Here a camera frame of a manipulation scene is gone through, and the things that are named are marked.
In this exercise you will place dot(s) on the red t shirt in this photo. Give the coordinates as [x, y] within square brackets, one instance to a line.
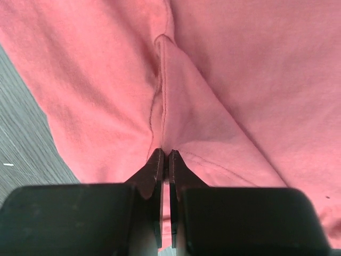
[247, 91]

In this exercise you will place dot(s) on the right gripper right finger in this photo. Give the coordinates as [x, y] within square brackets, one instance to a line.
[209, 220]

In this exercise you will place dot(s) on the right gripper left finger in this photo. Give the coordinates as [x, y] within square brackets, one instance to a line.
[87, 219]

